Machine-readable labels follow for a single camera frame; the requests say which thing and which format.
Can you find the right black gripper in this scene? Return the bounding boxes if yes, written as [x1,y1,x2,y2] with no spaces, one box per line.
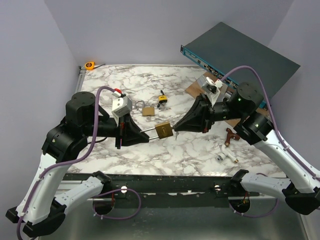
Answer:
[173,92,245,133]

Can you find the yellow black padlock with keys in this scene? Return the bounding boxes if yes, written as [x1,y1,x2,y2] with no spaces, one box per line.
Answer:
[157,90,168,109]

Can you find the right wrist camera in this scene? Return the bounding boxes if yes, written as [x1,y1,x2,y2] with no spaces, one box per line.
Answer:
[196,75,223,106]

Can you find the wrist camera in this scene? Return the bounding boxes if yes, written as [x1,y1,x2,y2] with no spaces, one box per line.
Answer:
[196,75,223,106]
[111,88,133,126]

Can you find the long shackle brass padlock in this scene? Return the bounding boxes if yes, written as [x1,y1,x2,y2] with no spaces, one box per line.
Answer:
[140,121,174,140]

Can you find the small brass padlock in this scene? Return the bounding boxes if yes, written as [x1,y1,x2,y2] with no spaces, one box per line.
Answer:
[135,100,155,117]

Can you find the teal network switch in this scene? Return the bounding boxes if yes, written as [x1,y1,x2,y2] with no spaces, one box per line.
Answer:
[180,22,300,99]

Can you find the white tap fitting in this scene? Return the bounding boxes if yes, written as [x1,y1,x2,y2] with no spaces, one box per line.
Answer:
[216,145,239,164]

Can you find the brown tap fitting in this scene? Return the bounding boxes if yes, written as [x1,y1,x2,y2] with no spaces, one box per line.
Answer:
[224,128,241,147]

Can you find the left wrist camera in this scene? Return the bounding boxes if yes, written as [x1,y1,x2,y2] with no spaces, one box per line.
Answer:
[111,88,133,126]

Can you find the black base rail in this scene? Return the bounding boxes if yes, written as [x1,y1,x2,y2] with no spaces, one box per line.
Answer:
[82,172,260,209]

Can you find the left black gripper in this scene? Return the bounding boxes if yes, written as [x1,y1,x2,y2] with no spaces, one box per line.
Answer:
[82,110,150,149]

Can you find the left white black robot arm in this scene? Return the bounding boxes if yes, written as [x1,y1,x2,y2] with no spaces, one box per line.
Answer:
[5,91,149,240]

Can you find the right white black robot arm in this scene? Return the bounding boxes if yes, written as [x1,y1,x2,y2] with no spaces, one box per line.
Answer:
[173,80,320,215]

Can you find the wooden board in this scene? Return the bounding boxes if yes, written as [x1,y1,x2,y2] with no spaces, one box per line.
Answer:
[185,81,271,127]

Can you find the metal switch stand bracket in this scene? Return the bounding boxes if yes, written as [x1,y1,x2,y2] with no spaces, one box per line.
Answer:
[220,84,235,101]

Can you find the orange tape measure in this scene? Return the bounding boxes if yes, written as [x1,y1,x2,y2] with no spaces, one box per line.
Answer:
[84,61,105,71]

